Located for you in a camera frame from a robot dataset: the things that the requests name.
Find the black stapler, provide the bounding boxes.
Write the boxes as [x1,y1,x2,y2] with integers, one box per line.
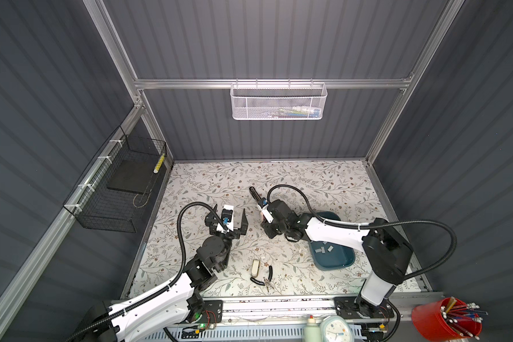
[249,186,267,210]

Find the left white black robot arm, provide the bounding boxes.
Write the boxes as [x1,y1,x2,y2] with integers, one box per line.
[69,205,249,341]

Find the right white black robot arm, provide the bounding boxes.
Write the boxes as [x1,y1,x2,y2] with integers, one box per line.
[257,198,413,306]

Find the beige staple remover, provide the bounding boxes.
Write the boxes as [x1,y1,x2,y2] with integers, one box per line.
[250,259,260,278]

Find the teal plastic tray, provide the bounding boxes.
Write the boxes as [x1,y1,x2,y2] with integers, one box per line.
[307,211,356,272]

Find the yellow marker in basket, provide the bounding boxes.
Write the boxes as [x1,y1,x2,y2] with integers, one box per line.
[153,153,165,174]

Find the black pad in basket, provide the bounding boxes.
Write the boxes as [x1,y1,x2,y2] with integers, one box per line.
[107,160,157,195]

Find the white glue bottle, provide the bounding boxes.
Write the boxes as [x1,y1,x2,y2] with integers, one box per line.
[303,315,322,342]

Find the white desk clock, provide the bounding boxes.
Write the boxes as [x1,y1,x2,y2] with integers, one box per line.
[320,316,355,342]

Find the red pencil cup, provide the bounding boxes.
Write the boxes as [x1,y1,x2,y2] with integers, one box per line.
[411,297,488,341]

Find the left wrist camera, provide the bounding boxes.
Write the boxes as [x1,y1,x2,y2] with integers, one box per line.
[220,205,234,234]

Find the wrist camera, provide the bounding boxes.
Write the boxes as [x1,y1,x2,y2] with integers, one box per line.
[220,205,234,234]
[258,198,274,223]

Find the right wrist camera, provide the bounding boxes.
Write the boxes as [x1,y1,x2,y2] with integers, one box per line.
[258,198,274,223]

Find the black handled pliers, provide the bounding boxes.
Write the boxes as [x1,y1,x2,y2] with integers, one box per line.
[249,265,274,293]

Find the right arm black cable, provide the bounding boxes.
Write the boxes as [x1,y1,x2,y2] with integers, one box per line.
[266,184,458,282]

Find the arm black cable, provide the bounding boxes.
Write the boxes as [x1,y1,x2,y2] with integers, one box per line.
[266,184,458,282]
[63,201,223,342]

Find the black wire basket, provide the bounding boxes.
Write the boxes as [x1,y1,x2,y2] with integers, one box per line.
[64,129,168,233]

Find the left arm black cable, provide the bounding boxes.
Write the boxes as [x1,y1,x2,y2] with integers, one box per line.
[63,201,223,342]

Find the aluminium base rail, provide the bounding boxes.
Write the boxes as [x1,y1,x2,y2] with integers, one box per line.
[212,292,445,326]

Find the white wire mesh basket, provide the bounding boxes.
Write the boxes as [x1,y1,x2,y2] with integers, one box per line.
[229,81,328,121]

